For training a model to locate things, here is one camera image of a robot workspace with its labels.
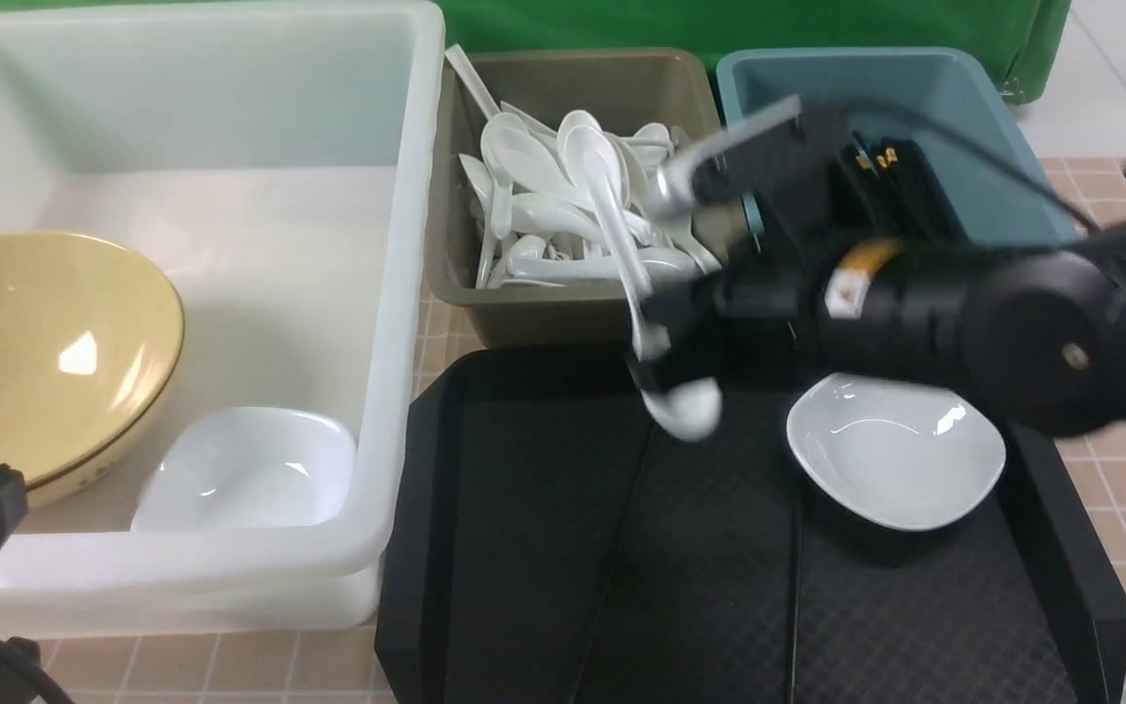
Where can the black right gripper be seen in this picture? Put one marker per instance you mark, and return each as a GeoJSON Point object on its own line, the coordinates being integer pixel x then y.
{"type": "Point", "coordinates": [755, 317]}

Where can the white soup spoon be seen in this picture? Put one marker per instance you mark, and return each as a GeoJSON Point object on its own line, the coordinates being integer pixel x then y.
{"type": "Point", "coordinates": [685, 404]}

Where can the white square dish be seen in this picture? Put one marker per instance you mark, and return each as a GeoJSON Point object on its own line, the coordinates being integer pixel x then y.
{"type": "Point", "coordinates": [905, 457]}
{"type": "Point", "coordinates": [250, 468]}

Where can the yellow noodle bowl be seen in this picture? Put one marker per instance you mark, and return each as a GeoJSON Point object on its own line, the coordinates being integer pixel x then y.
{"type": "Point", "coordinates": [90, 333]}
{"type": "Point", "coordinates": [98, 463]}

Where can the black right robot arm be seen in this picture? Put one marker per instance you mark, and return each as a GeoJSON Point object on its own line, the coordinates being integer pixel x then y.
{"type": "Point", "coordinates": [1034, 333]}

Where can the yellow noodle bowl in tub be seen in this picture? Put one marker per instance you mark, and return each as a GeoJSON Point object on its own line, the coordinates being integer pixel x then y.
{"type": "Point", "coordinates": [98, 463]}

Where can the bundle of black chopsticks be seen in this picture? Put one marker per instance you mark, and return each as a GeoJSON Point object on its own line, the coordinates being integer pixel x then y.
{"type": "Point", "coordinates": [900, 188]}

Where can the pile of white soup spoons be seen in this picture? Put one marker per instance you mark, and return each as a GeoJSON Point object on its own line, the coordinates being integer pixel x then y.
{"type": "Point", "coordinates": [537, 227]}

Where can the olive green spoon bin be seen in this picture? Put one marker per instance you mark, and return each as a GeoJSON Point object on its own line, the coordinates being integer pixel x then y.
{"type": "Point", "coordinates": [623, 89]}

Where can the blue chopstick bin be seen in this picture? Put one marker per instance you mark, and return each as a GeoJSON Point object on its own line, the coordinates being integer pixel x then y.
{"type": "Point", "coordinates": [942, 83]}

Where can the black serving tray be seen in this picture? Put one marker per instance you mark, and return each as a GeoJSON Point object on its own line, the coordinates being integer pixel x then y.
{"type": "Point", "coordinates": [552, 544]}

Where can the green cloth backdrop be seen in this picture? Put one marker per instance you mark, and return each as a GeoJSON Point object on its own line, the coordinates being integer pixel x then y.
{"type": "Point", "coordinates": [1015, 42]}

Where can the large white plastic tub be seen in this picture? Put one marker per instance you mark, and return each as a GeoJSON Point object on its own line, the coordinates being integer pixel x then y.
{"type": "Point", "coordinates": [274, 161]}

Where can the white square dish in tub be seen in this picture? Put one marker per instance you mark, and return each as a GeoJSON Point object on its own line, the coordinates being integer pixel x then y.
{"type": "Point", "coordinates": [250, 468]}

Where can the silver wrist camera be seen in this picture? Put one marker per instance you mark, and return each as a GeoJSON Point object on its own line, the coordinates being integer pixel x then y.
{"type": "Point", "coordinates": [780, 146]}

